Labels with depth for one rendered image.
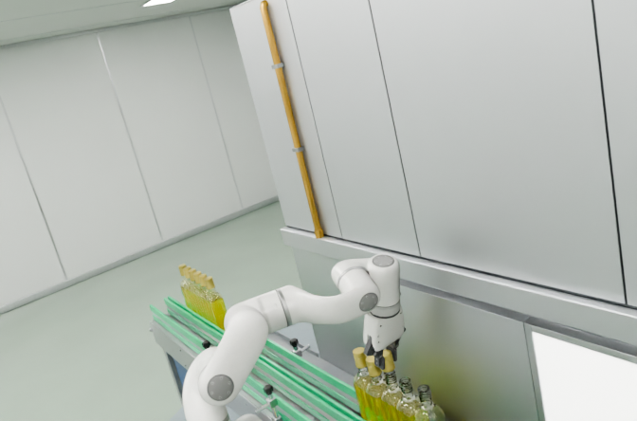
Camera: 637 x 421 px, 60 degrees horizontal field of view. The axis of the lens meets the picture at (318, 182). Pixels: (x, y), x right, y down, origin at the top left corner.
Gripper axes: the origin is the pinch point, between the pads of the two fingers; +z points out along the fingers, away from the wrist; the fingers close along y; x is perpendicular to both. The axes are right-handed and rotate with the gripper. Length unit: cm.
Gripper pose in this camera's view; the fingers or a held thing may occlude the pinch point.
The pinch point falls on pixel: (385, 356)
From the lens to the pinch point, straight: 146.1
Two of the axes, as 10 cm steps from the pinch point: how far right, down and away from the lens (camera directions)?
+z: 0.7, 9.0, 4.3
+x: 6.2, 3.0, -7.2
